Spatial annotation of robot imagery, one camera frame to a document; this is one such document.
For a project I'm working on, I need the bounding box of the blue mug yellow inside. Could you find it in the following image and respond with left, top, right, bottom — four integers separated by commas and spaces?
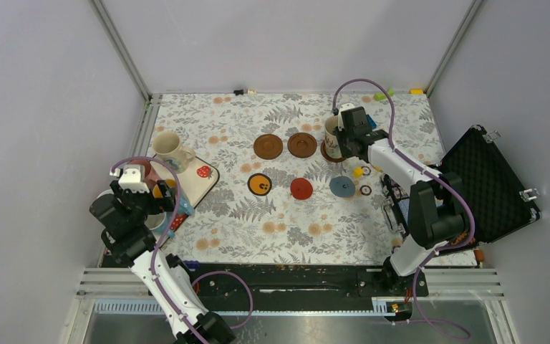
150, 179, 196, 238

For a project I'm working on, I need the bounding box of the pink mug dark rim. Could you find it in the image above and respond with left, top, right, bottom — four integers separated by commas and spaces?
128, 159, 162, 190

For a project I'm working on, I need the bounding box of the blue-grey round coaster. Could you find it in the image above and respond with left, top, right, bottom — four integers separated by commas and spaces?
329, 176, 356, 199

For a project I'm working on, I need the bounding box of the small yellow toy cube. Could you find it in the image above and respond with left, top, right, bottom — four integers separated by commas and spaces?
353, 167, 364, 178

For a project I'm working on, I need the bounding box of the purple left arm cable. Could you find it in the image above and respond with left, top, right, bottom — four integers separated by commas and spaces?
110, 156, 254, 344

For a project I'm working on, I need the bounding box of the brown wooden coaster top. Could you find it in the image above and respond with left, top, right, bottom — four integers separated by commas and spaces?
253, 134, 283, 160

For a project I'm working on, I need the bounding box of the cream mug with handle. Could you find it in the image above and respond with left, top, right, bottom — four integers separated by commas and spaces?
324, 115, 343, 158

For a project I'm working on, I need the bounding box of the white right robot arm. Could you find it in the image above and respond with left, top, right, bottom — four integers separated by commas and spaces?
334, 105, 476, 296

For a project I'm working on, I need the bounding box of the black poker chip case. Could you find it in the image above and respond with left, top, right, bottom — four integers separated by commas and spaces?
382, 125, 540, 253

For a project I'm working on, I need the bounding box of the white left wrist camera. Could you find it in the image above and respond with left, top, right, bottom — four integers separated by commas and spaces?
117, 166, 150, 194

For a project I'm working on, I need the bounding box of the floral tablecloth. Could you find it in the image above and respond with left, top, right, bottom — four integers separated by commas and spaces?
109, 92, 480, 267

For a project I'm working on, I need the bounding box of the cream mug far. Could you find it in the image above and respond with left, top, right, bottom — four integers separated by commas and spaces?
152, 132, 196, 173

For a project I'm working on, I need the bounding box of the yellow black-rimmed coaster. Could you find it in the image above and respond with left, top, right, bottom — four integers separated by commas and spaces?
247, 173, 272, 196

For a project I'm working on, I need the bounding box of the white mushroom pattern tray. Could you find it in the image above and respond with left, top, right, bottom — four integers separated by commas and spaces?
101, 155, 220, 237

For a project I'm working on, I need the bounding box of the green plastic block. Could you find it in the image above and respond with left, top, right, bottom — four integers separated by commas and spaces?
373, 88, 395, 101

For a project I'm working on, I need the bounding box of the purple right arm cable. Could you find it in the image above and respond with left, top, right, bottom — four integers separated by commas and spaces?
332, 78, 476, 340

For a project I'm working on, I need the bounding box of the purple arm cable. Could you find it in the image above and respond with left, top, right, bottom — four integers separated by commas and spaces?
110, 156, 254, 344
332, 78, 476, 340

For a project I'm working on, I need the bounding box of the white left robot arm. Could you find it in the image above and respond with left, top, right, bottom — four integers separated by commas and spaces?
89, 180, 236, 343

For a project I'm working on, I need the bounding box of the small ring poker chip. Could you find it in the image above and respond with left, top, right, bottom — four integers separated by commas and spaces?
360, 185, 372, 196

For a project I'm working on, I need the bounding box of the blue toy brick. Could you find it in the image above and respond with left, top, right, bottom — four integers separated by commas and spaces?
367, 115, 377, 130

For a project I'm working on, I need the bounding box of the brown wooden coaster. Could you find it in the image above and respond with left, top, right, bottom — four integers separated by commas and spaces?
320, 141, 346, 163
253, 134, 283, 160
287, 133, 317, 158

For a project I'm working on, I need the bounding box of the pink mug white inside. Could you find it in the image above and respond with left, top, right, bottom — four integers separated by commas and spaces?
145, 212, 166, 231

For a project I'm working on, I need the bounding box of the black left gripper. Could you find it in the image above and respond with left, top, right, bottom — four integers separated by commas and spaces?
111, 179, 175, 223

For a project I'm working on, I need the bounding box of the red round coaster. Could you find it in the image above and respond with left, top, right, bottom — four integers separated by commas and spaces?
290, 178, 314, 200

